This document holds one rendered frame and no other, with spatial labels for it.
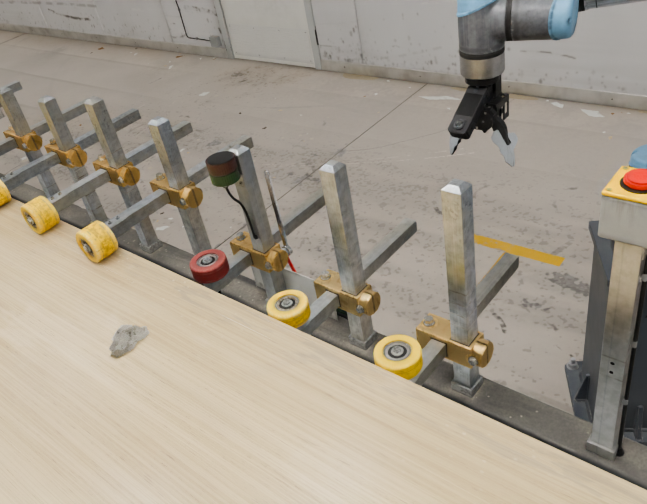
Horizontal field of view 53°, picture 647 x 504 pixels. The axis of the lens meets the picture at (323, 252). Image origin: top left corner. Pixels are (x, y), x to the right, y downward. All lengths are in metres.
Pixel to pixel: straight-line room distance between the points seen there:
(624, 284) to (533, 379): 1.33
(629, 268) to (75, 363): 0.94
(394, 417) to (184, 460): 0.32
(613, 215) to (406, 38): 3.53
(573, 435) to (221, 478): 0.61
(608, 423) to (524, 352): 1.21
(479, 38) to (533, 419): 0.73
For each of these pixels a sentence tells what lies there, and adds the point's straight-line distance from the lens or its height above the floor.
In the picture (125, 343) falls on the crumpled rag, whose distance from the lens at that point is 1.27.
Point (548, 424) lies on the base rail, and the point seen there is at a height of 0.70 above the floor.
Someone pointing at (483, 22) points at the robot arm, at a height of 1.26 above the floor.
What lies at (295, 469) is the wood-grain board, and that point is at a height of 0.90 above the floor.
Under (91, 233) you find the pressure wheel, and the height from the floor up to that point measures 0.98.
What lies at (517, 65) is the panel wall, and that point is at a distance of 4.03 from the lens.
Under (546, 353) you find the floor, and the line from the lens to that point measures 2.35.
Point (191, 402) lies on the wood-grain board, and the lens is 1.12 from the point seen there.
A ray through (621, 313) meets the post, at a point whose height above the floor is 1.02.
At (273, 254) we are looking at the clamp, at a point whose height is 0.87.
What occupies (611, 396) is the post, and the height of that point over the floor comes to 0.85.
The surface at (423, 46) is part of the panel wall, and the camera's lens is 4.28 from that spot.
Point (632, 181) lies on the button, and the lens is 0.87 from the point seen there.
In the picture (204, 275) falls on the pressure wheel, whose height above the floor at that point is 0.90.
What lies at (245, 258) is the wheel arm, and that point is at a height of 0.86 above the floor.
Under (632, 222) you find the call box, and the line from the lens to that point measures 0.88.
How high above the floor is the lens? 1.68
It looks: 36 degrees down
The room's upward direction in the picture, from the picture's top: 12 degrees counter-clockwise
